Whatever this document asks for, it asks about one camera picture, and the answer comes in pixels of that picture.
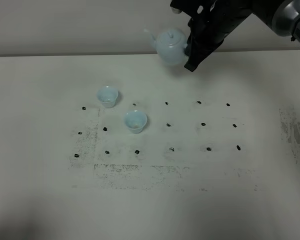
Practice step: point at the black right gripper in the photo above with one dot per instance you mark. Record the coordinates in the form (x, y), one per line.
(211, 21)

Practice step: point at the light blue porcelain teapot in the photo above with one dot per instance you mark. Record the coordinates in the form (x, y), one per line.
(170, 45)

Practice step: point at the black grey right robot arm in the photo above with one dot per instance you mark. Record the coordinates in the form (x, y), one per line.
(281, 16)

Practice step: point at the near blue porcelain teacup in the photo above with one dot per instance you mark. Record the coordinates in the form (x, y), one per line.
(135, 121)

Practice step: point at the blue porcelain teacup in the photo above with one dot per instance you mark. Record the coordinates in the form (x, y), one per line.
(135, 121)
(107, 95)

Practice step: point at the far blue porcelain teacup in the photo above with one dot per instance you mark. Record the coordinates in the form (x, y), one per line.
(107, 95)

